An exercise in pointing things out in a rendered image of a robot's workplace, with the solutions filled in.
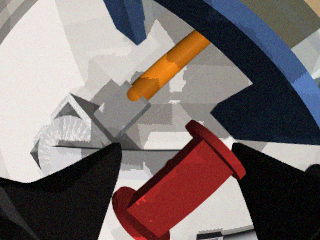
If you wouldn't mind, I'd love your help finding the black-headed mallet with wooden handle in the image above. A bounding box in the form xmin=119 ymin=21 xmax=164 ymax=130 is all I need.
xmin=305 ymin=164 xmax=320 ymax=177

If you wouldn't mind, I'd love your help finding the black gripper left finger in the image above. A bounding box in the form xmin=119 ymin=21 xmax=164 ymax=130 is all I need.
xmin=0 ymin=143 xmax=121 ymax=240

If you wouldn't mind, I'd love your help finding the clear-panelled rack with blue corner posts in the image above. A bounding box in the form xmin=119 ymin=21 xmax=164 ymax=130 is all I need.
xmin=139 ymin=0 xmax=320 ymax=89

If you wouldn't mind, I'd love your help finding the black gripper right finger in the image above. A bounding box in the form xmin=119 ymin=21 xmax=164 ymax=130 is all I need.
xmin=231 ymin=143 xmax=320 ymax=240

